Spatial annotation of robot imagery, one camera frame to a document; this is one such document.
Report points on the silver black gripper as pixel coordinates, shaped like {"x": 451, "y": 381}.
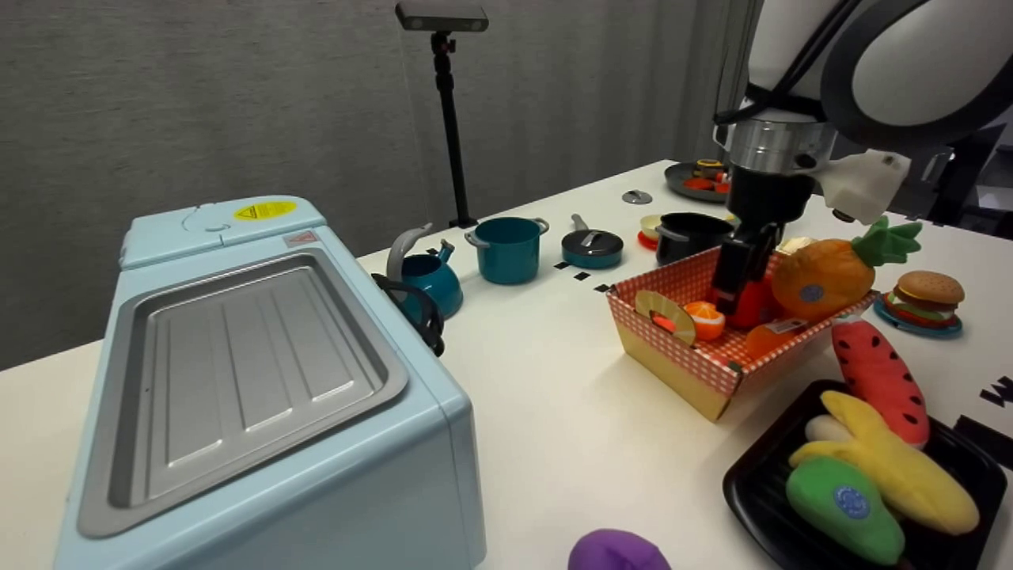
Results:
{"x": 773, "y": 168}

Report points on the purple eggplant plush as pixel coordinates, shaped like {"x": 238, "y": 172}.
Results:
{"x": 612, "y": 547}

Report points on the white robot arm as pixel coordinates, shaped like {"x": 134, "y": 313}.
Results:
{"x": 839, "y": 92}

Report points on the red tomato plush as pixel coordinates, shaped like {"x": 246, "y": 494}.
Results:
{"x": 754, "y": 304}

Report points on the pineapple plush toy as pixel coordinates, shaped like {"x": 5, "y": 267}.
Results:
{"x": 835, "y": 272}

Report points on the orange slice plush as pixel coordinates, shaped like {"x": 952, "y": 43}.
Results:
{"x": 687, "y": 323}

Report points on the red checkered cardboard box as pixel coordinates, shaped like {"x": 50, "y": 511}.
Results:
{"x": 707, "y": 373}

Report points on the watermelon slice plush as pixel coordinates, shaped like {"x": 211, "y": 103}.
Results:
{"x": 876, "y": 371}

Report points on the green pear plush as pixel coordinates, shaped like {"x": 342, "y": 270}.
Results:
{"x": 846, "y": 506}

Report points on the yellow banana plush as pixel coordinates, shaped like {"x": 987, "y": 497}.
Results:
{"x": 906, "y": 476}

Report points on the black toy saucepan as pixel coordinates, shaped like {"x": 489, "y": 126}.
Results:
{"x": 687, "y": 231}

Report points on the small black frying pan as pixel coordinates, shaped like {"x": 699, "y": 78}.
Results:
{"x": 589, "y": 248}

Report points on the toy burger on blue plate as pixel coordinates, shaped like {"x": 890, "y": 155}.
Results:
{"x": 921, "y": 302}

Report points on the black plastic tray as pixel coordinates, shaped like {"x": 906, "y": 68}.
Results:
{"x": 754, "y": 488}

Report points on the teal toy pot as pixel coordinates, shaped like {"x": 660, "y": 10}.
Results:
{"x": 509, "y": 248}

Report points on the blue toy kettle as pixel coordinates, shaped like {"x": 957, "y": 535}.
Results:
{"x": 428, "y": 272}

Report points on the light blue toy oven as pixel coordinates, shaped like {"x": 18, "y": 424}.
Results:
{"x": 260, "y": 403}

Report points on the black camera stand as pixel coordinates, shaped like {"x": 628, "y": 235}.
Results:
{"x": 444, "y": 20}

